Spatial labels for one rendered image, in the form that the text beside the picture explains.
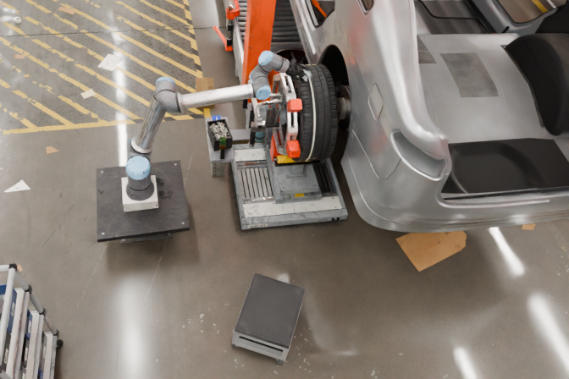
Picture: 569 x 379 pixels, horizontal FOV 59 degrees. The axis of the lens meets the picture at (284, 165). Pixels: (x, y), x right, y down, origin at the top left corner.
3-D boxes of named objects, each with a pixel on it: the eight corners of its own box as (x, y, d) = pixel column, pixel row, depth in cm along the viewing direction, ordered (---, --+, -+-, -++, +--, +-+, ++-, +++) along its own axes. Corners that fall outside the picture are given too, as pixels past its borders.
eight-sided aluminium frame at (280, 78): (290, 169, 347) (301, 114, 305) (281, 170, 345) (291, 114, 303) (276, 113, 379) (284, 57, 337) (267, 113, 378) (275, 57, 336)
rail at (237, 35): (258, 123, 427) (261, 105, 410) (247, 124, 425) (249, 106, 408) (225, -32, 575) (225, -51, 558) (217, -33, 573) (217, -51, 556)
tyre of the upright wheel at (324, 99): (312, 151, 385) (339, 167, 322) (281, 154, 380) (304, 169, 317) (309, 64, 373) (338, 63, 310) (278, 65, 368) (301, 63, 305)
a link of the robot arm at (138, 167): (127, 190, 330) (125, 173, 317) (127, 170, 341) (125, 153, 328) (151, 189, 334) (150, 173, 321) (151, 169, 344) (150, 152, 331)
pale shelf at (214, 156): (234, 162, 365) (234, 159, 363) (210, 163, 362) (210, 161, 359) (227, 119, 391) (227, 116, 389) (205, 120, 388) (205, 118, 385)
